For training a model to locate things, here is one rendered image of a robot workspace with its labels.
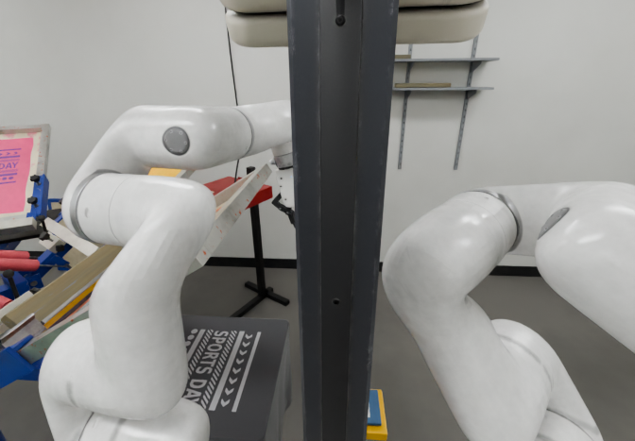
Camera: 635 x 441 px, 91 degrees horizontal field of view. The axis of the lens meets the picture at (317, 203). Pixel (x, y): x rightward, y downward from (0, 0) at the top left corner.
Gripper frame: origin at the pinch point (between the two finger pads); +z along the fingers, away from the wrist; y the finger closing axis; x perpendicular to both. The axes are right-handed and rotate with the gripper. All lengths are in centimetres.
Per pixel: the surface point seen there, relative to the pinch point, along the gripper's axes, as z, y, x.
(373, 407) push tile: 55, 2, -12
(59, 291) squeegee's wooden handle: -1, -73, -7
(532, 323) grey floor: 189, 111, 134
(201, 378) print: 41, -49, -5
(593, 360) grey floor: 196, 132, 100
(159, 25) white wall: -111, -110, 200
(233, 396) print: 45, -38, -10
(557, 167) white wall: 93, 173, 200
